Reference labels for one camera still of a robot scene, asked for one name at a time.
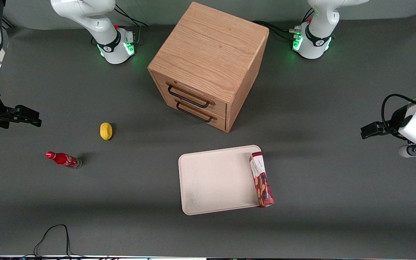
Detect wooden drawer cabinet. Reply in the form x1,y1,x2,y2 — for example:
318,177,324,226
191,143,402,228
147,1,270,133

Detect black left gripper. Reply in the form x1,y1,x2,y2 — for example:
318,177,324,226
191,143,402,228
360,104,416,140

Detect black left arm base cables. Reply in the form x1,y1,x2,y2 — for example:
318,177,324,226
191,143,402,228
253,8,317,42

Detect thin black table cable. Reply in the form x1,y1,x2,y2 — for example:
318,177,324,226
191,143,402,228
22,224,109,260

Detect red cola bottle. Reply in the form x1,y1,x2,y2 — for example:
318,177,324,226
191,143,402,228
45,151,82,169

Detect wooden drawer front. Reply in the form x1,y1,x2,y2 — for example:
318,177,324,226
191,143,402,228
157,89,227,132
152,71,228,117

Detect red tartan cookie box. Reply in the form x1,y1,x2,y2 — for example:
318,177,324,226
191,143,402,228
248,151,275,208

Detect black right arm base cables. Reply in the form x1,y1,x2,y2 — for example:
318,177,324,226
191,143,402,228
114,4,148,46

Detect cream plastic tray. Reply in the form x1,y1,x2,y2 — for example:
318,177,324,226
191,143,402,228
178,145,265,216

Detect black wire drawer handle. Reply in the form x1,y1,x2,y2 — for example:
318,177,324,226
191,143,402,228
168,84,211,109
176,101,213,123

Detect yellow lemon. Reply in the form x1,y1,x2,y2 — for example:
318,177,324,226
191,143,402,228
100,122,113,140

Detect black arm base cables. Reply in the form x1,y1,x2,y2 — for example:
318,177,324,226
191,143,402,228
253,8,317,42
114,4,148,46

